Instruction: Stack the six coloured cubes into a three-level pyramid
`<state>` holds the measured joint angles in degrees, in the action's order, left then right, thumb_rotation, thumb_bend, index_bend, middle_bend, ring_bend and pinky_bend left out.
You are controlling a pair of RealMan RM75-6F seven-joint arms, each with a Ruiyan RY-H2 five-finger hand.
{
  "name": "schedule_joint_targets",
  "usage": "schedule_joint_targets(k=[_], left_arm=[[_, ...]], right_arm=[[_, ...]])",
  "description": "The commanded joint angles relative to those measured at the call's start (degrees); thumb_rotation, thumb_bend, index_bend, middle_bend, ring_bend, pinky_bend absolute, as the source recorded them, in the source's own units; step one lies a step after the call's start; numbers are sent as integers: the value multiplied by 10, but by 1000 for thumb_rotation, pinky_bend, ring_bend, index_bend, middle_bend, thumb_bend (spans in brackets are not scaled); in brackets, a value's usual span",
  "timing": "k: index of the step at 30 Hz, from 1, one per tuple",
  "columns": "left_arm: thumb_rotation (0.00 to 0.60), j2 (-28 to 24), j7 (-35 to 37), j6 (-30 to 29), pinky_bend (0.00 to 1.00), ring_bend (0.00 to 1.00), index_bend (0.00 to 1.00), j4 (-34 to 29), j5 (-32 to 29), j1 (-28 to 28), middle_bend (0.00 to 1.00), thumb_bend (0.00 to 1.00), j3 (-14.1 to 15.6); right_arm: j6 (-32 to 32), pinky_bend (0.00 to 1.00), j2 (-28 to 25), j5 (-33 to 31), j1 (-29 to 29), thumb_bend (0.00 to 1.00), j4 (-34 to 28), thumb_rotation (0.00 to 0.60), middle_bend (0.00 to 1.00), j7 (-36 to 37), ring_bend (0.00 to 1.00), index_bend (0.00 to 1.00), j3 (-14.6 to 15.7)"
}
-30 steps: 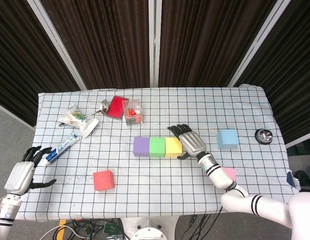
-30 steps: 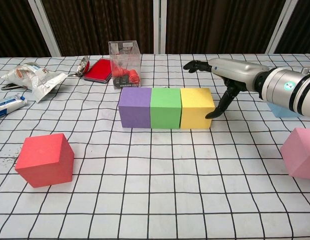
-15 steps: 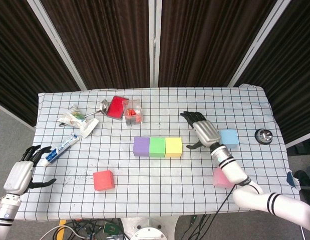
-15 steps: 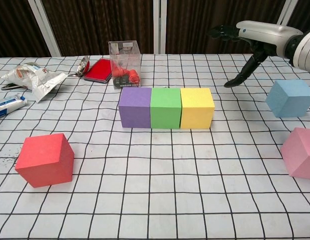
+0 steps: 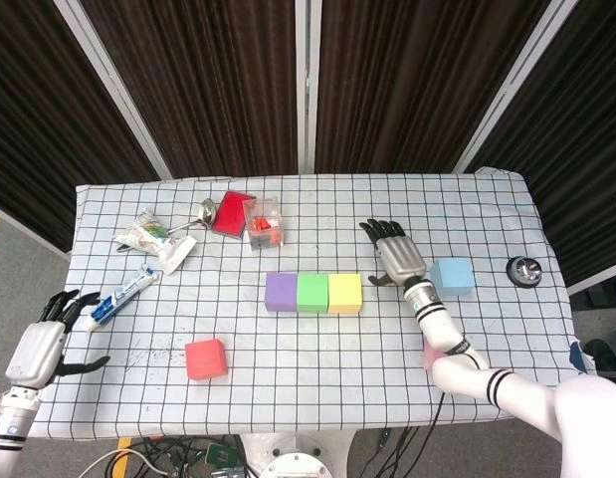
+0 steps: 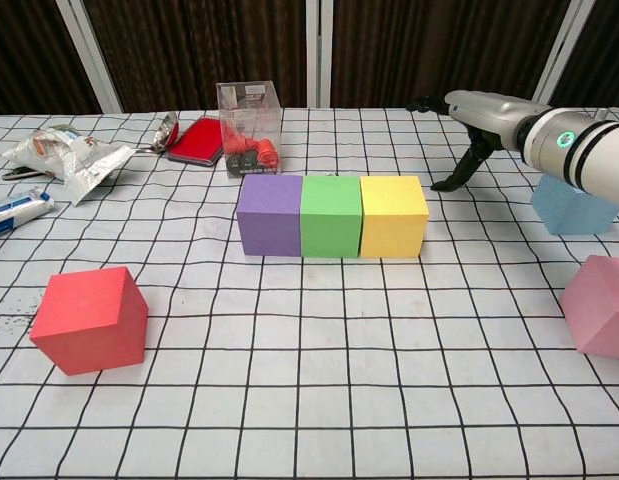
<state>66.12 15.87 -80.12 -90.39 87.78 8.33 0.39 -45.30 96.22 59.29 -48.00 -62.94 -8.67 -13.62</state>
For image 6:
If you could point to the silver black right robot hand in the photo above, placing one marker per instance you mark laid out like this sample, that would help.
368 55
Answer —
489 117

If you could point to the yellow foam cube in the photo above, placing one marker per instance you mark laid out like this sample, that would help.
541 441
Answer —
394 220

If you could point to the green foam cube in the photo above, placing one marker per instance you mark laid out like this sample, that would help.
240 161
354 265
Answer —
331 220

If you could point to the pink foam cube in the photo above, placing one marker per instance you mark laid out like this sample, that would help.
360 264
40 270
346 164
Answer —
604 310

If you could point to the purple foam cube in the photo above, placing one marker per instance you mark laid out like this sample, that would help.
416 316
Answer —
269 220

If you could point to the red foam cube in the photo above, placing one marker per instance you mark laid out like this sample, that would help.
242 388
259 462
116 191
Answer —
89 325

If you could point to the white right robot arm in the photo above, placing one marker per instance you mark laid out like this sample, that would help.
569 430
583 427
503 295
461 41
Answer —
589 155

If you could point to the light blue foam cube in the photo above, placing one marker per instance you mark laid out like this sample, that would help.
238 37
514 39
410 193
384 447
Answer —
569 215

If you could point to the red plastic stamp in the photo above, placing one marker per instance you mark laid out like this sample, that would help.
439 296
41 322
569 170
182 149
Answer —
267 152
236 142

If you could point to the clear plastic box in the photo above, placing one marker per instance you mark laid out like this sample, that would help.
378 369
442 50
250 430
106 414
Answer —
254 115

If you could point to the black stamp pieces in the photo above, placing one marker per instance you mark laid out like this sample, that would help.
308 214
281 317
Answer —
244 166

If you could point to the red ink pad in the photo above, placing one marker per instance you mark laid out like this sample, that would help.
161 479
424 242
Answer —
196 142

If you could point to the metal spoon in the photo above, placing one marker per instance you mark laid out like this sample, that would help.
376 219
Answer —
165 131

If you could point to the crumpled white snack bag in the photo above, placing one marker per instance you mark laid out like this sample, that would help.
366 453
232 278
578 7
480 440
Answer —
74 155

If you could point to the small black metal clip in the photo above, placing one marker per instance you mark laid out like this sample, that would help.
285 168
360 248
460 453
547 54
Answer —
16 174

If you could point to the white blue toothpaste tube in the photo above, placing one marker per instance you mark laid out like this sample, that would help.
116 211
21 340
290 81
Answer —
19 210

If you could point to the white partition frame post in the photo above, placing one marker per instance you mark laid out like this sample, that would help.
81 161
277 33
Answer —
89 55
319 50
559 55

